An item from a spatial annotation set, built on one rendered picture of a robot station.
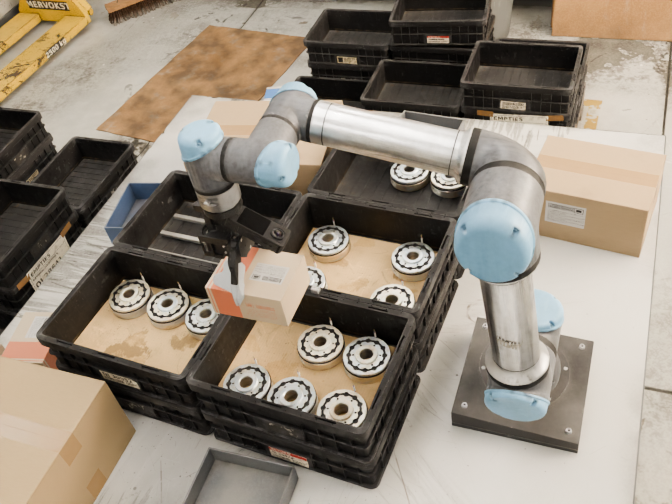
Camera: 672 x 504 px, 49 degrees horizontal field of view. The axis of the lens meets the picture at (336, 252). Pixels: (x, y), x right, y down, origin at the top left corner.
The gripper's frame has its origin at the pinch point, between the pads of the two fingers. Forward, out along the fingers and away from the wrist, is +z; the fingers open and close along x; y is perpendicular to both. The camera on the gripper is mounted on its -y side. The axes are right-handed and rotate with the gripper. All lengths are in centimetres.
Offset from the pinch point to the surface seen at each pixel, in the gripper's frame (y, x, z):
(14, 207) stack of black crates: 142, -62, 60
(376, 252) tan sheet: -10.0, -35.9, 26.8
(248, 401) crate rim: -1.5, 17.1, 16.7
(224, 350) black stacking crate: 11.6, 3.8, 21.6
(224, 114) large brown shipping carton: 49, -75, 19
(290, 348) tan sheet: -0.1, -3.4, 26.7
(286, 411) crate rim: -9.8, 17.3, 16.8
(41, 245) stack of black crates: 117, -45, 58
